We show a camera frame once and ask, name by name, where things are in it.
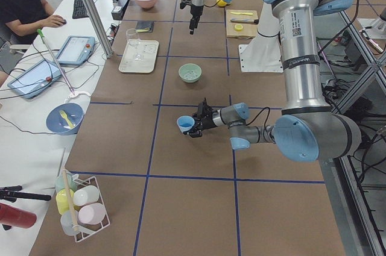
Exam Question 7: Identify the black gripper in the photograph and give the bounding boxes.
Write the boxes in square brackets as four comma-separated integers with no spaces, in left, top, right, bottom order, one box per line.
[180,0,204,34]
[183,98,216,138]

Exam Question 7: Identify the light blue cup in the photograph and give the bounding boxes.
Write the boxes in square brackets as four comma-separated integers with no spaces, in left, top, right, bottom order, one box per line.
[176,115,195,133]

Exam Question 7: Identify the green bowl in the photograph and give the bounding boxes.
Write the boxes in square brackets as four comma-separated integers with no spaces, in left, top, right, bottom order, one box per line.
[179,63,202,83]

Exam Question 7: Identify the clear ice cubes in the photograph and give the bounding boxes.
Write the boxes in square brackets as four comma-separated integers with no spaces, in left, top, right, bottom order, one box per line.
[185,70,196,79]

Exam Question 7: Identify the blue bowl with fork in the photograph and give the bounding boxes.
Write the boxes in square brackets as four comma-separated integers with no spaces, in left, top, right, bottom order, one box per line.
[46,102,84,136]

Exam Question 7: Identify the yellow lemon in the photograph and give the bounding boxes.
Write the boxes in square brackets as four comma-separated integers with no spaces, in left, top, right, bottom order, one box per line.
[216,0,229,8]

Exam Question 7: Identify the half lemon slice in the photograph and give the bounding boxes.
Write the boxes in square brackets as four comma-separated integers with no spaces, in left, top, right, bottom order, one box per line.
[234,24,244,31]

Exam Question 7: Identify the wooden cutting board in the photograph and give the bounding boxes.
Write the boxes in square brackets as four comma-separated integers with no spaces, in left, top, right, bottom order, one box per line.
[226,10,259,38]

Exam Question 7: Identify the grey yellow cloth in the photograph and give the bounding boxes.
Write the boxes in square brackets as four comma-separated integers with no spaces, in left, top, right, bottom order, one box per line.
[135,20,154,33]

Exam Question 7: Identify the yellow plastic knife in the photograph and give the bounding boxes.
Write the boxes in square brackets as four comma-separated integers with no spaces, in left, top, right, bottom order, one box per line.
[230,11,254,16]

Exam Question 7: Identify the steel muddler black cap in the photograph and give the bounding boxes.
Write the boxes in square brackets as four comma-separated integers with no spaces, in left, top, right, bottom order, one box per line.
[230,18,259,25]

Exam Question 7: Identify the clear glass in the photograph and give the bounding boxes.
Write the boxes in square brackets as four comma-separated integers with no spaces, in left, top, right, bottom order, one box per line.
[125,28,142,61]

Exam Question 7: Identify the cream bear tray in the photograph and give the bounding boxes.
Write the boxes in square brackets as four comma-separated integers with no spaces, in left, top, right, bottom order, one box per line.
[118,40,159,73]

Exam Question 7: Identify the black keyboard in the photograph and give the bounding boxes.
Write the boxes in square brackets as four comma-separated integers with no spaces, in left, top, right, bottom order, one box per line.
[72,0,89,19]

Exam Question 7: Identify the teach pendant tablet far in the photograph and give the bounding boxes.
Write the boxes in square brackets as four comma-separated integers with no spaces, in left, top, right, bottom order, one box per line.
[56,36,96,66]

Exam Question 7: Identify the teach pendant tablet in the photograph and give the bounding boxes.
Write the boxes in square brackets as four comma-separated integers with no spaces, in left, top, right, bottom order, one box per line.
[7,60,62,99]
[56,36,96,66]

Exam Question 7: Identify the person in black shirt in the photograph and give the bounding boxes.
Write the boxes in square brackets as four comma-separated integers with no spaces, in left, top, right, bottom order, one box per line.
[1,0,66,45]

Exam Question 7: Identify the teach pendant tablet near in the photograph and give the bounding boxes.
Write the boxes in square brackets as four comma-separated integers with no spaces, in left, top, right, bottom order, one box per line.
[7,60,62,99]

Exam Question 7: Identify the red bottle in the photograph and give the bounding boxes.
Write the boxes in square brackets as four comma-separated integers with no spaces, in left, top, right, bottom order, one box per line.
[1,204,37,231]

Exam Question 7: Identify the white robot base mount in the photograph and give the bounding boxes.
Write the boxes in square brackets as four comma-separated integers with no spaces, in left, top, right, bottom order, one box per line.
[239,2,283,73]

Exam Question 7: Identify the aluminium frame post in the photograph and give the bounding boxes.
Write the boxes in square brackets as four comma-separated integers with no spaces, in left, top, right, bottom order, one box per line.
[83,0,113,58]

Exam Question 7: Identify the white wire cup rack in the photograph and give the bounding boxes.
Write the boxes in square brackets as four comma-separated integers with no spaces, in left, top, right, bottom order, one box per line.
[55,169,110,243]

